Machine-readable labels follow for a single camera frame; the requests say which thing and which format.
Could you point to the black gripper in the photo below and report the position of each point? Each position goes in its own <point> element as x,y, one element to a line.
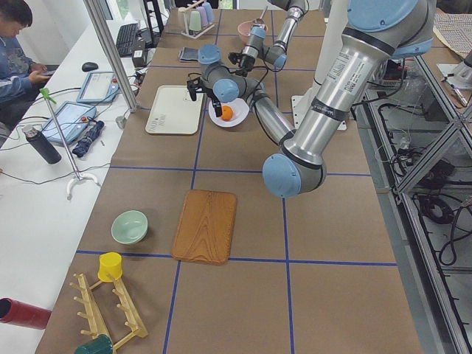
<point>214,100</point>
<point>246,61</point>

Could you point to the white round plate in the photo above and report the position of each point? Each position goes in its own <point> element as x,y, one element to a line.
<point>240,108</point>

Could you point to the far blue teach pendant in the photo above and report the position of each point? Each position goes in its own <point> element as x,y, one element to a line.
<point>98,87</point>

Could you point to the black computer mouse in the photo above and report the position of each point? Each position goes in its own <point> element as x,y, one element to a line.
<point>89,66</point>

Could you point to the purple pastel cup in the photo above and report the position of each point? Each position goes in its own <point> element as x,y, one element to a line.
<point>203,16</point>

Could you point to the blue teach pendant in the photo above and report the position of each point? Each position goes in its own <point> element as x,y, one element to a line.
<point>73,118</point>
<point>98,87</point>

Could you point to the aluminium frame post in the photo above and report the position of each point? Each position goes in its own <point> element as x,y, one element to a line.
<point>107,43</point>

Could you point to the folded navy umbrella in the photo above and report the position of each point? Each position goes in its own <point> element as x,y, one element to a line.
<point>83,145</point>

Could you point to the green pastel cup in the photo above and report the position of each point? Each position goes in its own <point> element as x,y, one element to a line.
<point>195,23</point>

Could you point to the blue pastel cup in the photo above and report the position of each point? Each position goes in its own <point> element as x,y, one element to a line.
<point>209,12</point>

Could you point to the white wire cup rack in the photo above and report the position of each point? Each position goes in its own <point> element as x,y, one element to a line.
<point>194,34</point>

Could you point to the cream bear print tray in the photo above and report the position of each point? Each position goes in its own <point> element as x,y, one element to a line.
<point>174,112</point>

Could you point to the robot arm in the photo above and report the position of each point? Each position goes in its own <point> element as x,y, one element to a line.
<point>375,32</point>
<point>276,54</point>

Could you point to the black water bottle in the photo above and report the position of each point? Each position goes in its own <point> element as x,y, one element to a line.
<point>40,143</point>

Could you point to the white stand with green clip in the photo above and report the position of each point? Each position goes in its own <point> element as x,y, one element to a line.
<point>78,176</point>

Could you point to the dark green cup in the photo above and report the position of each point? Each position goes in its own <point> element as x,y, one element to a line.
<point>100,345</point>

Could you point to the wooden cutting board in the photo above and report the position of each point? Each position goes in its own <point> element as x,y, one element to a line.
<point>205,227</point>

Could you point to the near blue teach pendant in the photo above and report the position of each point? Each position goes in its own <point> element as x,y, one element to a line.
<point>73,118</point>

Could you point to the seated person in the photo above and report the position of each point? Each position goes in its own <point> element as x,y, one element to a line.
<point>21,77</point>

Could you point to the pink bowl with ice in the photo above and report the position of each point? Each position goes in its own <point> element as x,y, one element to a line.
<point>244,30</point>

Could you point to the wooden peg cup rack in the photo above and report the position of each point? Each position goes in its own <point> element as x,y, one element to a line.
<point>109,311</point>

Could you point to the black keyboard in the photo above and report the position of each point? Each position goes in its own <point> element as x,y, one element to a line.
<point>126,38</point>

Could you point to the red cylinder bottle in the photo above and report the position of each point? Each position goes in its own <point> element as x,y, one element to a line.
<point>14,312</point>

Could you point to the folded grey cloth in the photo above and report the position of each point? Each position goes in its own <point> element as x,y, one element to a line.
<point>188,54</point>

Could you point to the orange fruit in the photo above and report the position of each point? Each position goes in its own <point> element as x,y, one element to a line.
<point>227,113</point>

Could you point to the metal ice scoop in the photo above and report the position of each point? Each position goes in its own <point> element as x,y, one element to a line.
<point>259,21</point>

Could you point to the light green bowl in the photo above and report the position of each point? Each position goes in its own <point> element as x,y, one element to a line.
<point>130,227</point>

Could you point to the yellow cup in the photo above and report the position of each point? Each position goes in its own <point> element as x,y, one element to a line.
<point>110,267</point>

